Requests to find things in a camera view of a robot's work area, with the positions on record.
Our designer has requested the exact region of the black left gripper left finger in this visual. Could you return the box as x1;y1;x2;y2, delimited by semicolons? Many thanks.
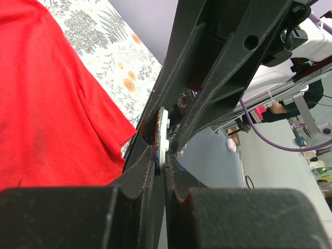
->
1;146;155;248

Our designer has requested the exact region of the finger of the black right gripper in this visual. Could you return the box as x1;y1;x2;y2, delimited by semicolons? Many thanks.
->
141;1;208;136

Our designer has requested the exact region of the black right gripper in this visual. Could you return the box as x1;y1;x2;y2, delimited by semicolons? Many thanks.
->
171;0;312;153

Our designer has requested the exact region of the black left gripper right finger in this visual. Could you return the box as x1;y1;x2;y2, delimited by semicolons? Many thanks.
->
164;154;331;248

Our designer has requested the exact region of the silver grey brooch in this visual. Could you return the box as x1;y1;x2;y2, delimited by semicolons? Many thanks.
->
155;107;170;176

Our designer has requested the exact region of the red tank top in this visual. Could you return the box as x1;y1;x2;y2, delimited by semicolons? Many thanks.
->
1;1;136;189

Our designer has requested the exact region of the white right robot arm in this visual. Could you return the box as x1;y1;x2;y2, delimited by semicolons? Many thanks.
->
139;1;331;151

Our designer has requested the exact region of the pink white small object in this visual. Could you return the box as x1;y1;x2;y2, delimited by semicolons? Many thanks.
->
227;138;237;152

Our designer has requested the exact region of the floral patterned table mat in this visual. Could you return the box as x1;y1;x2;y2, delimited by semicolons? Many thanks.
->
38;0;163;127

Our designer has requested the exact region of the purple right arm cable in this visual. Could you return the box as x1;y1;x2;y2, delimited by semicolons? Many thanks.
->
239;11;332;151

